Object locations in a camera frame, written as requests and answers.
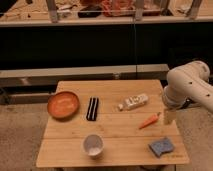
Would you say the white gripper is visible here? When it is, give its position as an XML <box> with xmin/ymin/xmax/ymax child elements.
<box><xmin>162</xmin><ymin>87</ymin><xmax>183</xmax><ymax>125</ymax></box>

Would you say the white plastic bottle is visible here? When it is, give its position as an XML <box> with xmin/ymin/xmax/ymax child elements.
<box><xmin>118</xmin><ymin>93</ymin><xmax>149</xmax><ymax>111</ymax></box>

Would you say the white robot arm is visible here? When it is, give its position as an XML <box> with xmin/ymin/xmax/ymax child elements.
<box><xmin>162</xmin><ymin>61</ymin><xmax>213</xmax><ymax>125</ymax></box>

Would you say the orange carrot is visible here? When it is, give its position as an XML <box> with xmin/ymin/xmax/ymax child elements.
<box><xmin>139</xmin><ymin>113</ymin><xmax>161</xmax><ymax>129</ymax></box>

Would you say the blue sponge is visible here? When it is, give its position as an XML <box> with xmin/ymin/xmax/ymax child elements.
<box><xmin>149</xmin><ymin>137</ymin><xmax>175</xmax><ymax>158</ymax></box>

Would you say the wooden table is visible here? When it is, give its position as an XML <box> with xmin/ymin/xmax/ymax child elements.
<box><xmin>36</xmin><ymin>80</ymin><xmax>189</xmax><ymax>168</ymax></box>

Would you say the black ridged block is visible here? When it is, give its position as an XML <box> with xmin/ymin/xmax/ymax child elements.
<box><xmin>86</xmin><ymin>97</ymin><xmax>99</xmax><ymax>121</ymax></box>

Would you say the white cup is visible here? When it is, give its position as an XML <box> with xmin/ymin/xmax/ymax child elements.
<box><xmin>83</xmin><ymin>134</ymin><xmax>104</xmax><ymax>158</ymax></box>

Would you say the orange bowl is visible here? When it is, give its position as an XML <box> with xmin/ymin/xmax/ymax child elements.
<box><xmin>47</xmin><ymin>91</ymin><xmax>80</xmax><ymax>119</ymax></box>

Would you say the black object on shelf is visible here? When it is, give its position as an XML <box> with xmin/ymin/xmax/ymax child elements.
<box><xmin>78</xmin><ymin>5</ymin><xmax>102</xmax><ymax>18</ymax></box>

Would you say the grey metal bench rail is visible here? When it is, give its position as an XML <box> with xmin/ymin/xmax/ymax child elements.
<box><xmin>0</xmin><ymin>64</ymin><xmax>169</xmax><ymax>87</ymax></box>

